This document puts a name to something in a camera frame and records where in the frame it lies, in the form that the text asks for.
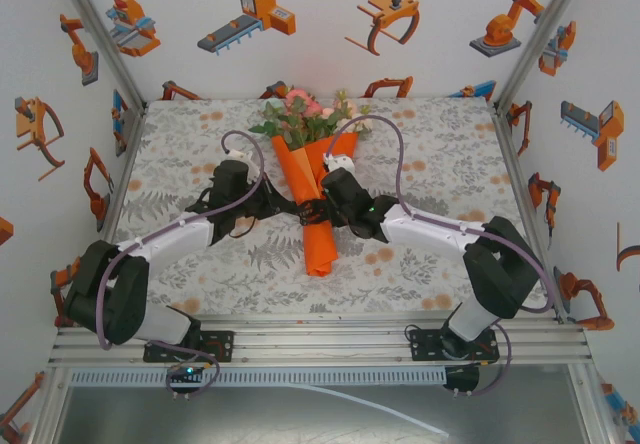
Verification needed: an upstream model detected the black ribbon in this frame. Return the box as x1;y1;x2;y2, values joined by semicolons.
227;195;332;239

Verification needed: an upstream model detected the orange wrapping paper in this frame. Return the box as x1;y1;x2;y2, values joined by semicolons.
270;131;361;279

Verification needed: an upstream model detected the fake flower bouquet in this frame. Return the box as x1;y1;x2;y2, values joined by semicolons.
248;87;376;148

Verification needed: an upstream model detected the floral print tablecloth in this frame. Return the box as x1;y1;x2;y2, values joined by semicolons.
106;97;545;316

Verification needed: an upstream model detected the white plastic tube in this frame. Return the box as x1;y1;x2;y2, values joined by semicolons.
279;382;451;438

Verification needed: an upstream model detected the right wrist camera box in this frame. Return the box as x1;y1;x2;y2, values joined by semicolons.
323;152;356;176

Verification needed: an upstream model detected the aluminium frame rail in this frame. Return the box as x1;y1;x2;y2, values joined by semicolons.
47;313;591;371

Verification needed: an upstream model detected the white slotted cable duct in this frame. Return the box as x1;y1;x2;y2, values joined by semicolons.
67;367;449;388

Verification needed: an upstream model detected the aluminium corner post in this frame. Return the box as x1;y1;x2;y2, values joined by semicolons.
492;0;594;111
49;0;149;115

